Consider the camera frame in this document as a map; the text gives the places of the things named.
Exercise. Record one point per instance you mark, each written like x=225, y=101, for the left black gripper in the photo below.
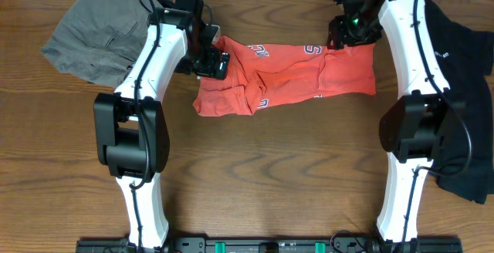
x=211, y=70

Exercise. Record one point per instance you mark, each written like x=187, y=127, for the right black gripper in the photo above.
x=338, y=32

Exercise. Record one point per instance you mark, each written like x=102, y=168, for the red soccer t-shirt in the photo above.
x=261, y=76

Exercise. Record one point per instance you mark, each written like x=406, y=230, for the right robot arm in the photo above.
x=413, y=130

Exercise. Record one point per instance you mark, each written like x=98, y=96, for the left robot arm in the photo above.
x=131, y=133

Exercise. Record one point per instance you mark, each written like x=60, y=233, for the black t-shirt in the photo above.
x=465, y=58

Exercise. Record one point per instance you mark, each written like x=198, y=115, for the grey-brown folded shorts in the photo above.
x=99, y=41

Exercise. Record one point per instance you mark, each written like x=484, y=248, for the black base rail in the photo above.
x=247, y=245

